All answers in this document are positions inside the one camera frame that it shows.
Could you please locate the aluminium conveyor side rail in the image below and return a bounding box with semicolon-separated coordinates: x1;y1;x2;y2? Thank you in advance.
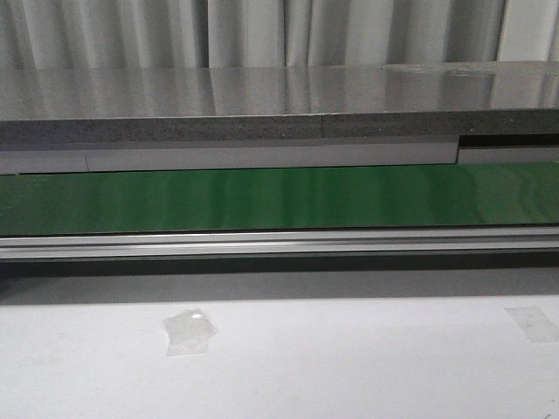
1;226;558;261

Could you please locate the clear tape strip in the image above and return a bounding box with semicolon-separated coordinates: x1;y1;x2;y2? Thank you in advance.
504;306;558;344

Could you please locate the crumpled clear tape patch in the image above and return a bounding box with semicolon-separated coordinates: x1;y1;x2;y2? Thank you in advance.
162;309;217;356

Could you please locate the white pleated curtain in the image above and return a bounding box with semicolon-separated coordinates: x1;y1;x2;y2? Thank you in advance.
1;1;558;69

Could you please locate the green conveyor belt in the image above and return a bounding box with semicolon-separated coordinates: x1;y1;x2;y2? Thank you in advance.
1;162;558;237

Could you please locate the grey rear guide panel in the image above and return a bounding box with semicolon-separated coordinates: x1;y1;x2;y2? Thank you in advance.
1;134;558;175

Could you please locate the grey stone counter slab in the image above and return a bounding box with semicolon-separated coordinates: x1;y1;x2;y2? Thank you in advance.
1;62;558;149

